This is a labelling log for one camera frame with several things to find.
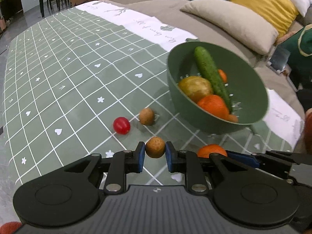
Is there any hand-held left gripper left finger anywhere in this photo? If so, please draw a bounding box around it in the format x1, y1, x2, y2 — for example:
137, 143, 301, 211
61, 141, 146, 195

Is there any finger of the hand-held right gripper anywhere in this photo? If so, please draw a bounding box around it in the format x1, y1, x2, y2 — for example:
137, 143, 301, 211
228, 150, 302, 168
260, 163, 294, 179

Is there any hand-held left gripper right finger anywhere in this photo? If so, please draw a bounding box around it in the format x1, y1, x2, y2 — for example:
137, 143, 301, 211
165, 141, 251, 193

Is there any brown longan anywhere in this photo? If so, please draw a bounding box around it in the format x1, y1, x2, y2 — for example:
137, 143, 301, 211
139, 108, 155, 126
145, 136, 166, 159

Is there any yellow-green pear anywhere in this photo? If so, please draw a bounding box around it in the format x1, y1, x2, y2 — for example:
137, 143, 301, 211
178, 76, 214, 103

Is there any green cucumber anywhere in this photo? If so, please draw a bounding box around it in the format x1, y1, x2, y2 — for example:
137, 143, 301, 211
194, 46, 233, 113

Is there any green colander bowl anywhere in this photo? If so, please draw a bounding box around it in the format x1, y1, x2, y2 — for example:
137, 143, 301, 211
166, 38, 269, 135

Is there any person's right hand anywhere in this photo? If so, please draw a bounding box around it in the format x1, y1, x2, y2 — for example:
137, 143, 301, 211
304, 110, 312, 152

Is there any red cherry tomato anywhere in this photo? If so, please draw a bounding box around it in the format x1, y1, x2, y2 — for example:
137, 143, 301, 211
113, 117, 131, 135

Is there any smartphone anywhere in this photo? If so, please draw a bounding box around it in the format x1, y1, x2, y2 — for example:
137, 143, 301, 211
269, 47, 290, 70

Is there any green checked tablecloth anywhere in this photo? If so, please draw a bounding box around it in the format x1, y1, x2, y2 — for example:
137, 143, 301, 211
0, 0, 303, 193

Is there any dark green cloth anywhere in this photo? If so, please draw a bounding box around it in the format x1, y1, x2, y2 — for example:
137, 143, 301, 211
278, 24, 312, 92

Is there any beige pillow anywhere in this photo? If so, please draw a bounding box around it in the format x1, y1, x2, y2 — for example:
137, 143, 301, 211
180, 0, 279, 55

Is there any orange rug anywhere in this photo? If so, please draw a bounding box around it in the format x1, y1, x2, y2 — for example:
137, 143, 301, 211
0, 221, 22, 234

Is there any beige sofa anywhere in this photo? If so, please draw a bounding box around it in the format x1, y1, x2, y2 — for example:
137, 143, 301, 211
102, 0, 312, 98

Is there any yellow pillow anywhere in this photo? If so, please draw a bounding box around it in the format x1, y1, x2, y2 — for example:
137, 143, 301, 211
230, 0, 300, 39

